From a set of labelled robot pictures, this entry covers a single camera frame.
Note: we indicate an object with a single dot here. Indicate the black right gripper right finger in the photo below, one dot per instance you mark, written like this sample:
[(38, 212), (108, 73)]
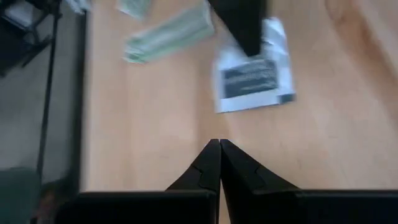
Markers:
[(295, 208)]

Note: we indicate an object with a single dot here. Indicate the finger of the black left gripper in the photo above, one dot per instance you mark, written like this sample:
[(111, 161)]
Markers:
[(245, 21)]

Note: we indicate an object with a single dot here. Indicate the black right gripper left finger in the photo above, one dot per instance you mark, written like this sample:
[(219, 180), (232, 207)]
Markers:
[(155, 208)]

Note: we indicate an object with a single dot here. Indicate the dark print white packet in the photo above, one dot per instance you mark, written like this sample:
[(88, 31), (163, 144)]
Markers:
[(252, 81)]

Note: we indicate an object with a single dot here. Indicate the black metal floor stand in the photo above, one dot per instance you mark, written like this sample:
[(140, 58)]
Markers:
[(46, 93)]

